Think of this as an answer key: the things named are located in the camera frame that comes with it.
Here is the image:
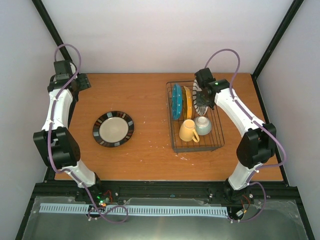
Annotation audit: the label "black frame post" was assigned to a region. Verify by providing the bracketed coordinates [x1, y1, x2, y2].
[31, 0, 73, 62]
[252, 0, 305, 76]

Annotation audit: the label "light blue slotted cable duct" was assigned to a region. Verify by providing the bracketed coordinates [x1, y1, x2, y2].
[38, 203, 228, 218]

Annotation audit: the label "teal dotted plate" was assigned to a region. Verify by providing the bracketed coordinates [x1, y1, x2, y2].
[171, 83, 183, 120]

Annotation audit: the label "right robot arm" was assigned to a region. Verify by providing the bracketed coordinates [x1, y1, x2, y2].
[194, 68, 277, 203]

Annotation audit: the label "dark patterned plate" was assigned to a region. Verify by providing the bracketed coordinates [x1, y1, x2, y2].
[92, 111, 135, 148]

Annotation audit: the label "pale green ceramic bowl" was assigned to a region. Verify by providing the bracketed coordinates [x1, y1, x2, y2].
[193, 116, 212, 136]

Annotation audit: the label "dark wire dish rack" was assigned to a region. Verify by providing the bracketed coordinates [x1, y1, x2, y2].
[166, 80, 225, 153]

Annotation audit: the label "white blue striped plate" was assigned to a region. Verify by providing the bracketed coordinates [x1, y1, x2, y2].
[192, 79, 208, 116]

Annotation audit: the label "black left frame post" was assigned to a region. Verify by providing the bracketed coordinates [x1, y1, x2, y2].
[31, 0, 73, 62]

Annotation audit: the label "black front rail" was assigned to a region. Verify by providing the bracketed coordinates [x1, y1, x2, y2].
[32, 180, 301, 206]

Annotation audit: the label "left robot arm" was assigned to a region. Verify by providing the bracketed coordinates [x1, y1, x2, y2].
[33, 60, 104, 202]

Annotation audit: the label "black right frame post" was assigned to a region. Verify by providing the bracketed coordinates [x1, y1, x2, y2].
[252, 0, 305, 76]

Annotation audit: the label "yellow ceramic mug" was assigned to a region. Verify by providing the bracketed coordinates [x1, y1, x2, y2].
[179, 119, 200, 143]

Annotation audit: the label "metal front plate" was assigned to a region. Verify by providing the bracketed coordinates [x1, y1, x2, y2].
[17, 197, 309, 240]

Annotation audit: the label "orange dotted plate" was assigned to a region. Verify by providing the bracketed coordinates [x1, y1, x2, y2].
[183, 86, 193, 120]

